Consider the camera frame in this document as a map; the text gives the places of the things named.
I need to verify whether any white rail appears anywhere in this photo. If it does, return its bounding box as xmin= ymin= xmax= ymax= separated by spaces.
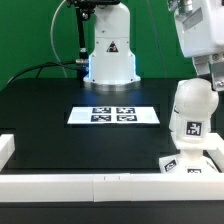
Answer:
xmin=0 ymin=134 xmax=15 ymax=171
xmin=0 ymin=174 xmax=224 ymax=202

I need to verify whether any black cable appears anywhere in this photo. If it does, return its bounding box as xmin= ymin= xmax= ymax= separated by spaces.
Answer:
xmin=5 ymin=61 xmax=89 ymax=87

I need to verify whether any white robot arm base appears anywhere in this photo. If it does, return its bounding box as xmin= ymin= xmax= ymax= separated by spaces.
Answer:
xmin=83 ymin=3 xmax=141 ymax=91

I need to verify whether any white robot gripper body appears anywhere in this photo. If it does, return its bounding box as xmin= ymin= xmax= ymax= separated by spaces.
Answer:
xmin=167 ymin=0 xmax=224 ymax=58

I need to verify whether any white left rail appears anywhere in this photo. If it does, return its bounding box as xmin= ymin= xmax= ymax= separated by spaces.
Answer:
xmin=0 ymin=134 xmax=15 ymax=171

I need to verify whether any white lamp shade cone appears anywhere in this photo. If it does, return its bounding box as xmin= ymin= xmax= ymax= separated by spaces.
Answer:
xmin=168 ymin=86 xmax=183 ymax=134

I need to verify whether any white marker sheet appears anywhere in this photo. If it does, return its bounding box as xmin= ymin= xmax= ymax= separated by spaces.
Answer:
xmin=68 ymin=106 xmax=160 ymax=124

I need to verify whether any white lamp bulb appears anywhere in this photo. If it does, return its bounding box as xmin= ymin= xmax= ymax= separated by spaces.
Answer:
xmin=171 ymin=78 xmax=219 ymax=144

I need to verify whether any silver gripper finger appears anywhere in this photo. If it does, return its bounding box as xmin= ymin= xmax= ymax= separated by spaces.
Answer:
xmin=193 ymin=55 xmax=211 ymax=80
xmin=210 ymin=53 xmax=224 ymax=91

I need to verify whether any grey cable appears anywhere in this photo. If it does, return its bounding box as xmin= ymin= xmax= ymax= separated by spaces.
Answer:
xmin=49 ymin=0 xmax=69 ymax=79

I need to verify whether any white lamp base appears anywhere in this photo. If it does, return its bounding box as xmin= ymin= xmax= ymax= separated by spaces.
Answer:
xmin=158 ymin=133 xmax=224 ymax=175

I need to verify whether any white front rail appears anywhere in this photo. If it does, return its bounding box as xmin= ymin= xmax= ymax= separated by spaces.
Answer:
xmin=0 ymin=174 xmax=224 ymax=202

